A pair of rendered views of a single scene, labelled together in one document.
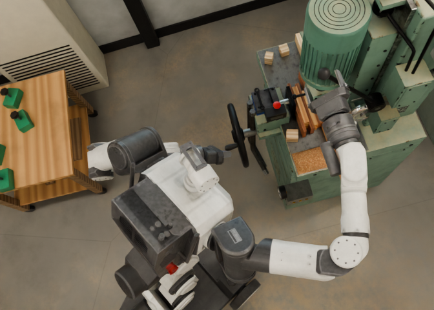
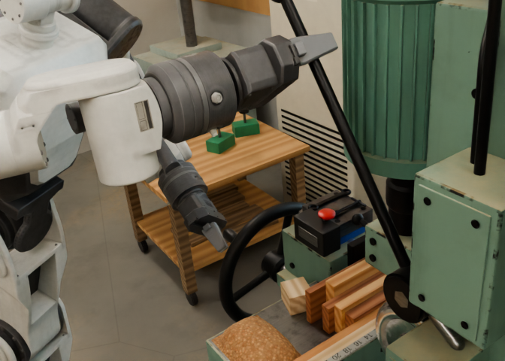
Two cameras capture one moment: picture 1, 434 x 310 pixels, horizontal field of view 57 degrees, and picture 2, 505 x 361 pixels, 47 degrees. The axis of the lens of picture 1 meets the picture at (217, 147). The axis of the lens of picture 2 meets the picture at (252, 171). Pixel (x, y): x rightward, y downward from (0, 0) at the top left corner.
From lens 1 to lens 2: 1.23 m
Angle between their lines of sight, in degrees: 51
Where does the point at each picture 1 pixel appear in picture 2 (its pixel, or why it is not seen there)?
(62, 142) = (209, 178)
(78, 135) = not seen: hidden behind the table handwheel
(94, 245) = (109, 326)
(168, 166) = (65, 22)
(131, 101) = not seen: hidden behind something
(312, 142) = (304, 340)
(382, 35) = (462, 5)
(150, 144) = (106, 18)
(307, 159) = (247, 326)
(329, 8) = not seen: outside the picture
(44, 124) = (226, 159)
